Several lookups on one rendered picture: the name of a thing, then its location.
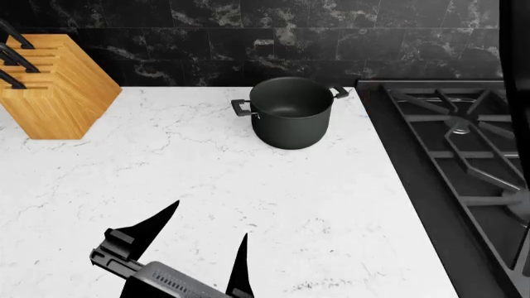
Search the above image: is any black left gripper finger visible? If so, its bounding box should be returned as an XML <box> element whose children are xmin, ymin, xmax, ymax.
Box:
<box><xmin>103</xmin><ymin>199</ymin><xmax>181</xmax><ymax>261</ymax></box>
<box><xmin>224</xmin><ymin>233</ymin><xmax>256</xmax><ymax>298</ymax></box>

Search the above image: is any black cooking pot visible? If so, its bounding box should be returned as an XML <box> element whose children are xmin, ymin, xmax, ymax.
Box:
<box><xmin>230</xmin><ymin>76</ymin><xmax>350</xmax><ymax>151</ymax></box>

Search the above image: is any wooden knife block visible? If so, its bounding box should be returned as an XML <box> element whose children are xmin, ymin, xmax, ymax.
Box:
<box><xmin>0</xmin><ymin>33</ymin><xmax>123</xmax><ymax>141</ymax></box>

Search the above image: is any black gas stove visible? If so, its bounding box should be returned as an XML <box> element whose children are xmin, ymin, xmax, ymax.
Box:
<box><xmin>354</xmin><ymin>79</ymin><xmax>530</xmax><ymax>298</ymax></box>

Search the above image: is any black cast iron stove grate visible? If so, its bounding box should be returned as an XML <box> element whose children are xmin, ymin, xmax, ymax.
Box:
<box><xmin>383</xmin><ymin>86</ymin><xmax>530</xmax><ymax>281</ymax></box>

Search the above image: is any silver stove burner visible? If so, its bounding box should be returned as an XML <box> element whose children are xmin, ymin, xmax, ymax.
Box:
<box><xmin>449</xmin><ymin>119</ymin><xmax>477</xmax><ymax>137</ymax></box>

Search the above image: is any black knife handle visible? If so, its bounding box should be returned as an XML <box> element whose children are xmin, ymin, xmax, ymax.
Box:
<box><xmin>0</xmin><ymin>70</ymin><xmax>27</xmax><ymax>90</ymax></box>
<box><xmin>0</xmin><ymin>17</ymin><xmax>36</xmax><ymax>50</ymax></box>
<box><xmin>0</xmin><ymin>42</ymin><xmax>41</xmax><ymax>75</ymax></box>

